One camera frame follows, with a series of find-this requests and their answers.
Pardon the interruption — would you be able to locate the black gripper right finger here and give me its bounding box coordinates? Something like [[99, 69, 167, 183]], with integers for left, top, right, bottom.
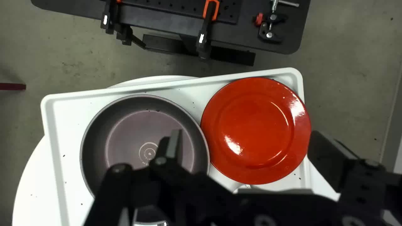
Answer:
[[307, 131, 402, 226]]

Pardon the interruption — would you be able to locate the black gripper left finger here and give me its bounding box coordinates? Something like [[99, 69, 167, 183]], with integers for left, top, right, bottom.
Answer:
[[85, 128, 211, 226]]

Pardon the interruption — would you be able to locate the dark frying pan black handle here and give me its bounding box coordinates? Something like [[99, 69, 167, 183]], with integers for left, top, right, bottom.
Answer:
[[79, 93, 211, 206]]

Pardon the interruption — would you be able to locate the white plastic tray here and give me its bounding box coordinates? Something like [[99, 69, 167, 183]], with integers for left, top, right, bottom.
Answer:
[[39, 67, 341, 226]]

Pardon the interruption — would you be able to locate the red plate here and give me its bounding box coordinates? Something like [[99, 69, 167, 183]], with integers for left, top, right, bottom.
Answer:
[[199, 77, 314, 186]]

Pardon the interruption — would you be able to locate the black orange bar clamp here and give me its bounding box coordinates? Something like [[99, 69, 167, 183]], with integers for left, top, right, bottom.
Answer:
[[99, 0, 147, 48], [194, 0, 223, 60]]

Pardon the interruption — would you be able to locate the black clamp red knob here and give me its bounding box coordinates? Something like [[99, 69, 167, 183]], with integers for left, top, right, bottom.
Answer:
[[252, 0, 301, 45]]

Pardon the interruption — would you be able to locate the black workbench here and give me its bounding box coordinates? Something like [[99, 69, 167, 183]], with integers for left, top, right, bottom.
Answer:
[[30, 0, 311, 67]]

